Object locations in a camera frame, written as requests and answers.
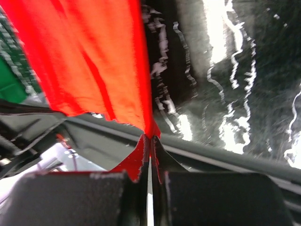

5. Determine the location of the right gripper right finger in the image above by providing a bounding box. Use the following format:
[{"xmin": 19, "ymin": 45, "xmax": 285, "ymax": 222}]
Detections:
[{"xmin": 150, "ymin": 136, "xmax": 293, "ymax": 226}]

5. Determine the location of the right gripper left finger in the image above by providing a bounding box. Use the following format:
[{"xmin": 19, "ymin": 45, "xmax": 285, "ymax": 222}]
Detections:
[{"xmin": 0, "ymin": 135, "xmax": 150, "ymax": 226}]

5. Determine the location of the red t shirt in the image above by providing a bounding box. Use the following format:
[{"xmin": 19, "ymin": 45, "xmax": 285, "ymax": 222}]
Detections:
[{"xmin": 0, "ymin": 0, "xmax": 162, "ymax": 139}]

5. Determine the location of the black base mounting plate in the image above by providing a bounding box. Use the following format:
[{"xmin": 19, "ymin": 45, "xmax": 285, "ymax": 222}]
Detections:
[{"xmin": 0, "ymin": 100, "xmax": 301, "ymax": 211}]

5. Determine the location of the green plastic basket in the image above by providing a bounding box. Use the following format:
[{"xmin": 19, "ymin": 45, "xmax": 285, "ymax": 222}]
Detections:
[{"xmin": 0, "ymin": 9, "xmax": 45, "ymax": 104}]

